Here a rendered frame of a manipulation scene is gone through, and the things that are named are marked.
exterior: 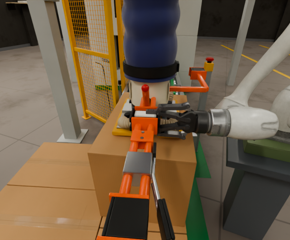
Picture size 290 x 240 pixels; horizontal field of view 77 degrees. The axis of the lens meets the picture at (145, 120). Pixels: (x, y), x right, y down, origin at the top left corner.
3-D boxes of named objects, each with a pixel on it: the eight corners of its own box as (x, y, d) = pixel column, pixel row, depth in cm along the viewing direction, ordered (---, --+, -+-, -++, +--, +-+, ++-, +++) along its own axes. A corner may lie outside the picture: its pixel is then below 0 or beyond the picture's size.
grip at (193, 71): (188, 75, 112) (189, 66, 109) (202, 75, 111) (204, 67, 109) (190, 79, 105) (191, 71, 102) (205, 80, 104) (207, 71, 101)
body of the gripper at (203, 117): (212, 116, 55) (180, 115, 55) (207, 139, 59) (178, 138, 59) (206, 105, 61) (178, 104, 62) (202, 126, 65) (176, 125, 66)
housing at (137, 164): (127, 164, 48) (126, 150, 45) (153, 165, 47) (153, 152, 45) (121, 186, 42) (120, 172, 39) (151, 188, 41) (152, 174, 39)
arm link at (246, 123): (230, 143, 55) (216, 134, 68) (284, 145, 54) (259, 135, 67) (233, 106, 54) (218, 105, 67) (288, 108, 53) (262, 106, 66)
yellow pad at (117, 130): (125, 101, 105) (125, 92, 102) (143, 101, 104) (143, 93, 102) (111, 135, 76) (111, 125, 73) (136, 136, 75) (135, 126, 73)
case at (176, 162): (127, 141, 140) (123, 91, 119) (180, 145, 135) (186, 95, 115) (100, 216, 88) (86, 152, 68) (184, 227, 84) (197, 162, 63)
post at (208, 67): (190, 147, 218) (204, 61, 167) (196, 147, 217) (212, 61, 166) (191, 151, 212) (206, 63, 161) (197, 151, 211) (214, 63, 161)
